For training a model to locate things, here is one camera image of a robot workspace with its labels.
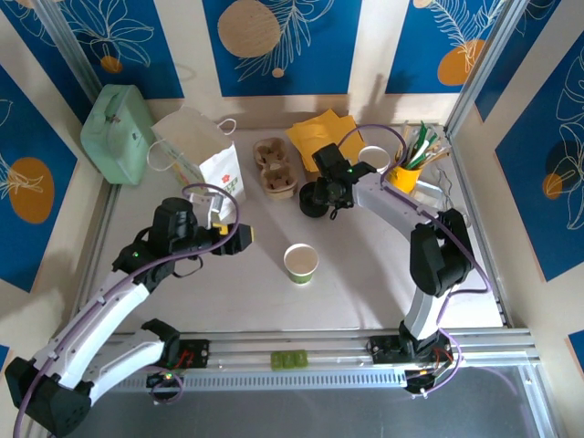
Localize pale thin stirrer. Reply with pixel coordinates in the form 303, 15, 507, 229
395, 119, 408, 162

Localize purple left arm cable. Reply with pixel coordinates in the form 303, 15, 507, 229
11, 182, 242, 438

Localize yellow utensil holder cup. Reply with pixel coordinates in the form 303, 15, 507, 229
387, 162, 425, 196

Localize yellow napkin stack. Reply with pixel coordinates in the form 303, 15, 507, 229
286, 109, 366, 174

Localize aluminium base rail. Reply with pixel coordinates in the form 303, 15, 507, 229
107, 327, 535, 371

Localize aluminium frame post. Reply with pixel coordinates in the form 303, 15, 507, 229
444, 0, 521, 138
34, 0, 104, 92

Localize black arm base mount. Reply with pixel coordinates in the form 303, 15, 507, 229
368, 335, 405, 366
175, 338, 212, 370

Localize black cup lid stack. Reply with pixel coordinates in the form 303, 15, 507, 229
298, 181, 335, 220

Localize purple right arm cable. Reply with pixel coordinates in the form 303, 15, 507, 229
337, 123, 494, 398

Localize green plastic stirrer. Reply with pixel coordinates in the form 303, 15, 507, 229
410, 120, 428, 161
415, 130, 441, 160

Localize wooden stirrer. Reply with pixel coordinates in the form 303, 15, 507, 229
420, 148, 452, 167

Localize grey slotted cable duct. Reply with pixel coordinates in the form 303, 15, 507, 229
111, 367, 410, 391

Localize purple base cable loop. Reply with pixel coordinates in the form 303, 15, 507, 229
149, 364, 185, 407

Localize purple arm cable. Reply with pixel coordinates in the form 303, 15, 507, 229
11, 182, 242, 438
337, 123, 494, 398

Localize green paper coffee cup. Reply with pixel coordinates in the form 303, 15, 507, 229
283, 244, 319, 287

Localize clear plastic box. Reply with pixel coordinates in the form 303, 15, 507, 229
412, 179, 446, 214

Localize mint green carry case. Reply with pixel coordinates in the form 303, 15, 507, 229
80, 84, 157, 186

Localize clear plastic tongs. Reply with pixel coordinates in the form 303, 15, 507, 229
432, 164, 457, 209

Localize white plastic stirrer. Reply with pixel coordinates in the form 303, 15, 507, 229
406, 143, 435, 170

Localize white floral paper bag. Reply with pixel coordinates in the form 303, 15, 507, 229
145, 106, 248, 207

